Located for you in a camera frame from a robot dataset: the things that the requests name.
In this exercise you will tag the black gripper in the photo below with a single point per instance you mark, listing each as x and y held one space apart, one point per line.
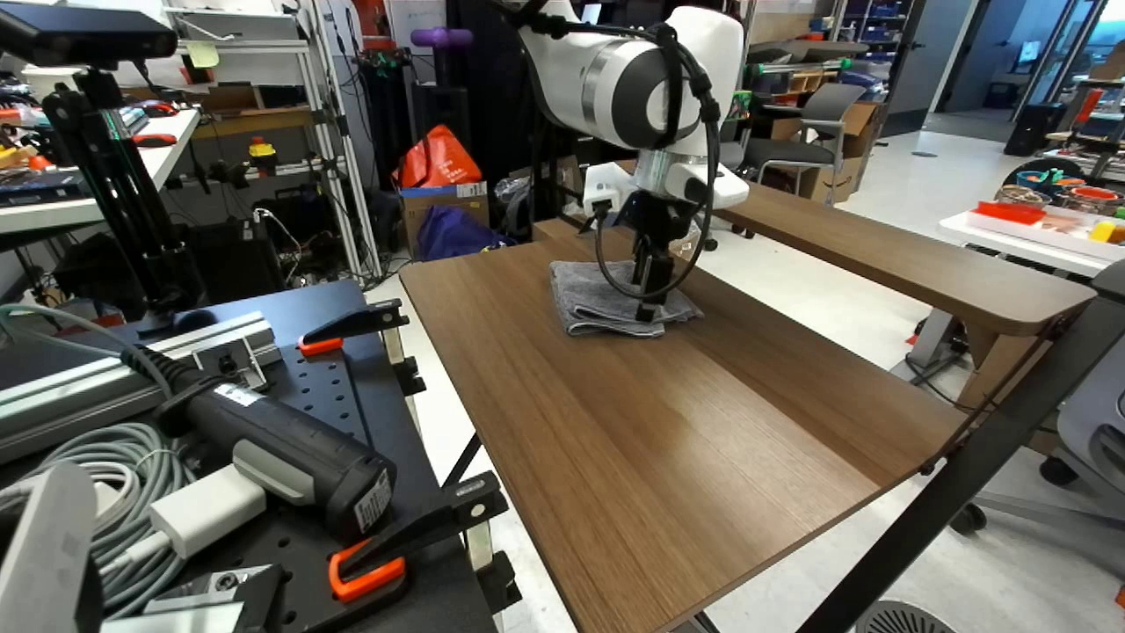
662 217

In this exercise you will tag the grey towel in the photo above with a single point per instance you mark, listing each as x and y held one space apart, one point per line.
599 304

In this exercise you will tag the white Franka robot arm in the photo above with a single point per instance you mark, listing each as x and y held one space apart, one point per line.
618 74

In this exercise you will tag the dark blue bag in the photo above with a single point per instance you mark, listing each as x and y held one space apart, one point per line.
459 235

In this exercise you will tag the tall cardboard box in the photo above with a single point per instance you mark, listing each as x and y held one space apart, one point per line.
848 152

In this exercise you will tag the orange bag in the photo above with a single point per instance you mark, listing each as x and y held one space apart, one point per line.
438 160

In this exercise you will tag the wooden raised shelf board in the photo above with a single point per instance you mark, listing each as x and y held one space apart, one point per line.
916 264

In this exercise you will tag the black clamp with orange grip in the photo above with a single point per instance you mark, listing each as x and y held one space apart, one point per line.
398 550
354 329

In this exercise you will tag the white metal shelf rack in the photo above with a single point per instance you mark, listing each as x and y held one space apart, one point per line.
338 141

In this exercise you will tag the red flat item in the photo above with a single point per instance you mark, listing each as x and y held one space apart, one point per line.
1005 213

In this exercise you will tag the white cluttered work table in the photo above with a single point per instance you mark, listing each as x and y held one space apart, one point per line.
1043 241

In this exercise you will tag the black cylindrical tool with label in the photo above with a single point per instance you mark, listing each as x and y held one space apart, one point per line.
294 451

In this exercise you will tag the black computer tower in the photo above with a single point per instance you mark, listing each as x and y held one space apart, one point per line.
1031 128

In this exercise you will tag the round grey mesh fan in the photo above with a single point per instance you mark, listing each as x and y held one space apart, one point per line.
901 621

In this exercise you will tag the grey high-back office chair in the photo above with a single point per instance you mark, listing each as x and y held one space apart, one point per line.
1100 425

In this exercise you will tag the white power adapter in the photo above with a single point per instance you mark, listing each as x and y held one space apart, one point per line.
213 513

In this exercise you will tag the silver aluminium bar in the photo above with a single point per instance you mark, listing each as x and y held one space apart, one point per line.
81 391

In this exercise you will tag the white side table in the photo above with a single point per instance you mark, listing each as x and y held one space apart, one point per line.
71 199

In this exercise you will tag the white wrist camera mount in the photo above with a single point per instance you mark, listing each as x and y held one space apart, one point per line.
603 187

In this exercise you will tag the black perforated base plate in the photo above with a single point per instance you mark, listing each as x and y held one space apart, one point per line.
354 409

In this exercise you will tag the black metal table frame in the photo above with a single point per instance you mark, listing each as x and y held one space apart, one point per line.
997 446

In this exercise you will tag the black camera tripod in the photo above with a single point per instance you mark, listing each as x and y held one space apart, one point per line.
124 187

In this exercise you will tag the black stereo camera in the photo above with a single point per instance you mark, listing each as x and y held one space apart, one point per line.
81 35

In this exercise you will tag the white plastic bracket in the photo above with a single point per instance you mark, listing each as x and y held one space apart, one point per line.
40 564

